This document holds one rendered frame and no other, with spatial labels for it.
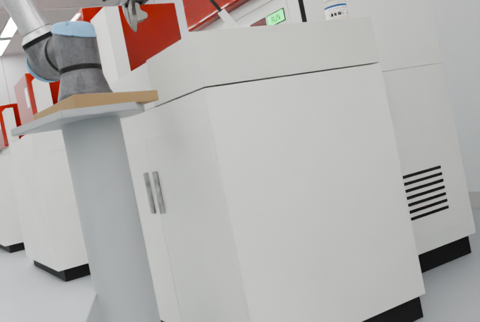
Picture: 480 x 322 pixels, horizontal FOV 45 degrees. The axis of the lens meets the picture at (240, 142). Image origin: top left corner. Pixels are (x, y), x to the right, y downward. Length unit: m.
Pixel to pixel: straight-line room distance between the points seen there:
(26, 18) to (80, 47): 0.21
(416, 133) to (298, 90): 0.89
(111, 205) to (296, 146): 0.53
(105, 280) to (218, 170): 0.42
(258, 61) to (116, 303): 0.75
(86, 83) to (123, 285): 0.54
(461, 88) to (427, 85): 1.07
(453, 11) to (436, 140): 1.23
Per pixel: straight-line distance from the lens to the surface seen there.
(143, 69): 1.85
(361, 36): 1.84
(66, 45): 1.63
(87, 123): 1.57
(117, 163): 1.58
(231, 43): 1.56
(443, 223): 2.52
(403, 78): 2.43
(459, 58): 3.56
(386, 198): 1.82
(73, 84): 1.60
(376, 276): 1.80
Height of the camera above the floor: 0.67
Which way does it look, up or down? level
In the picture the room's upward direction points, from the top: 11 degrees counter-clockwise
